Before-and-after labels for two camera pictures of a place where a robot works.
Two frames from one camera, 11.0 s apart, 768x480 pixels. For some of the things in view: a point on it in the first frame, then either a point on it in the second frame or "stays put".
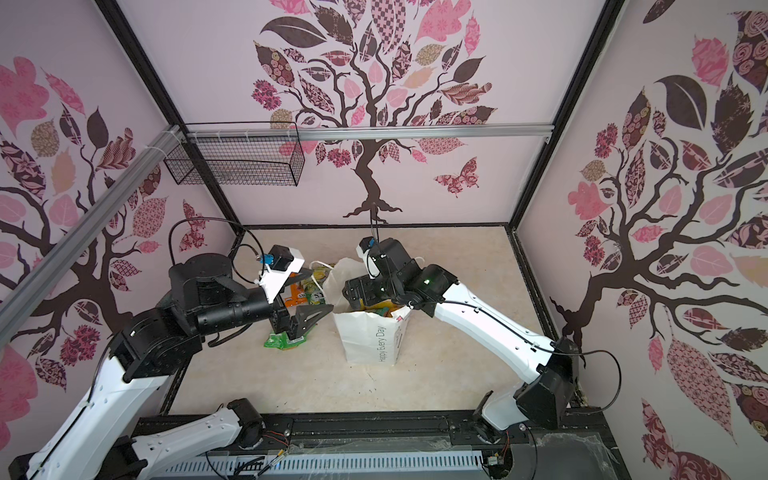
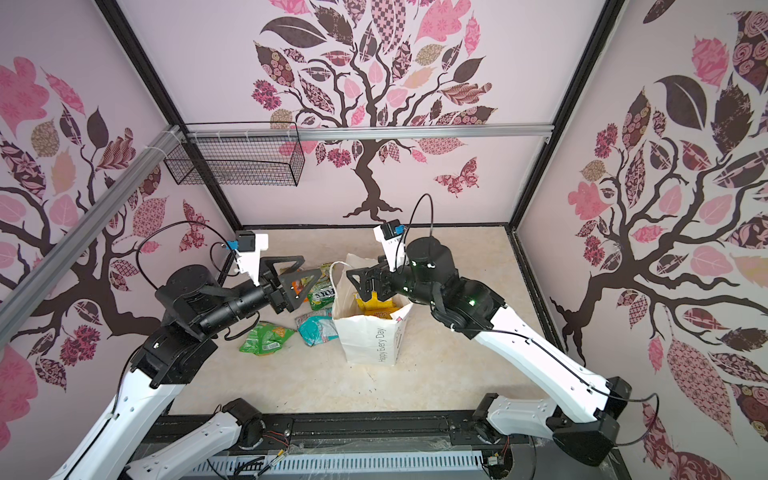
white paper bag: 367,337 stays put
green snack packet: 281,341 -> 265,338
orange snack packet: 297,296 stays put
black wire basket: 238,152 stays put
